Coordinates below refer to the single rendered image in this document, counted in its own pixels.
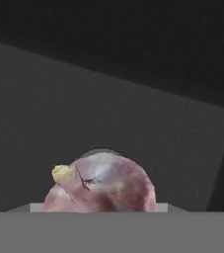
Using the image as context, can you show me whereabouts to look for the dark grey sink basin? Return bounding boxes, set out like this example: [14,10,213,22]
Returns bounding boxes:
[0,0,224,213]

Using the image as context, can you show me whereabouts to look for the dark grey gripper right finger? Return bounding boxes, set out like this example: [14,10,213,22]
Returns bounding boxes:
[155,203,187,213]

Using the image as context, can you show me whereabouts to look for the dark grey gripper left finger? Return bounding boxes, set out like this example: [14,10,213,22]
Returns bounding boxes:
[7,203,46,213]

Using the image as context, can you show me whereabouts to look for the pinkish purple onion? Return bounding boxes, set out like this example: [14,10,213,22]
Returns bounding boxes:
[42,151,158,213]

